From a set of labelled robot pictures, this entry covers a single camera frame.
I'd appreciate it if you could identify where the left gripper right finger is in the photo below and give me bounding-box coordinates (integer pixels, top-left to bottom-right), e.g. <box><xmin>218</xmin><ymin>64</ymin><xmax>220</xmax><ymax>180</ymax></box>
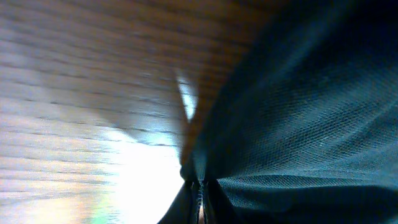
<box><xmin>203</xmin><ymin>180</ymin><xmax>239</xmax><ymax>224</ymax></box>

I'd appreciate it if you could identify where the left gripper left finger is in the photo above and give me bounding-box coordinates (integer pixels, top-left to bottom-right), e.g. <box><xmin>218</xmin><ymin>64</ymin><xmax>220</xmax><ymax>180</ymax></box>
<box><xmin>159</xmin><ymin>181</ymin><xmax>199</xmax><ymax>224</ymax></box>

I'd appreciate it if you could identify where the black t-shirt with logo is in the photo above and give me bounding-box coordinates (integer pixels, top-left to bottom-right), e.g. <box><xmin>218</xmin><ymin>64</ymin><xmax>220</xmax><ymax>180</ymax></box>
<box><xmin>181</xmin><ymin>0</ymin><xmax>397</xmax><ymax>223</ymax></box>

